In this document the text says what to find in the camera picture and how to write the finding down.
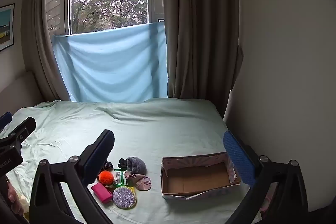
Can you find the dusty pink cloth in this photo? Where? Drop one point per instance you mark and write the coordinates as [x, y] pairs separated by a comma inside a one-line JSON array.
[[139, 180]]

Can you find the round glitter pouch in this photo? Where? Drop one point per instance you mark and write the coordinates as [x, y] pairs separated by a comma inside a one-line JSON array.
[[123, 197]]

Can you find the black hair scrunchie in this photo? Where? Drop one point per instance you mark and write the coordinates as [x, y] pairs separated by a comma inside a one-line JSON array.
[[107, 165], [122, 162]]

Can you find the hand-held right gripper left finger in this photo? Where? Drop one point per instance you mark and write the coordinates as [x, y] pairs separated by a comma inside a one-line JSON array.
[[101, 154]]

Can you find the wide brown curtain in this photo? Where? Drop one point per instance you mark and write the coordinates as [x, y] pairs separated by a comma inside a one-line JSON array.
[[199, 29]]

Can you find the wall poster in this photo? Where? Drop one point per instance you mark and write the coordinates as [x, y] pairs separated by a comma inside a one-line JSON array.
[[6, 27]]

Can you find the green packet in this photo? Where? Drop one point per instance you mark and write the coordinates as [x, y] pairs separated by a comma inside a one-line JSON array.
[[120, 176]]

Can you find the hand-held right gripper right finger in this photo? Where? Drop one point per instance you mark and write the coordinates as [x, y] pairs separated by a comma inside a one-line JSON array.
[[239, 158]]

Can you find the light blue hanging cloth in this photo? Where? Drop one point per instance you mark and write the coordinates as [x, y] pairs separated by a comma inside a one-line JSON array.
[[110, 66]]

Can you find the printed cardboard box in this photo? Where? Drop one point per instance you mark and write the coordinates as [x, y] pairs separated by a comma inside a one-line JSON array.
[[197, 179]]

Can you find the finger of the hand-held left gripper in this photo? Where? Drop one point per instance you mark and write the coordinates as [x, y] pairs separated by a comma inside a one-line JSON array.
[[5, 120], [22, 129]]

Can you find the grey fuzzy sock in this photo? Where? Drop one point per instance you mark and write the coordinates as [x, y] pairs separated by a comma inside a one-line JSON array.
[[136, 164]]

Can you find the narrow brown curtain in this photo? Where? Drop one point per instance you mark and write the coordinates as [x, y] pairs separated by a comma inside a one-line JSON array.
[[39, 43]]

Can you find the pink zip pouch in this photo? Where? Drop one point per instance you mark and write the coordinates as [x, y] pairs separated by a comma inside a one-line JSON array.
[[101, 191]]

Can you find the person's left hand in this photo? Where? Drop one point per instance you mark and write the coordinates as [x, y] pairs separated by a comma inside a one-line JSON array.
[[15, 197]]

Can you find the orange fluffy pompom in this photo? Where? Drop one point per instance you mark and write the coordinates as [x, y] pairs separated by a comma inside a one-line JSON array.
[[106, 177]]

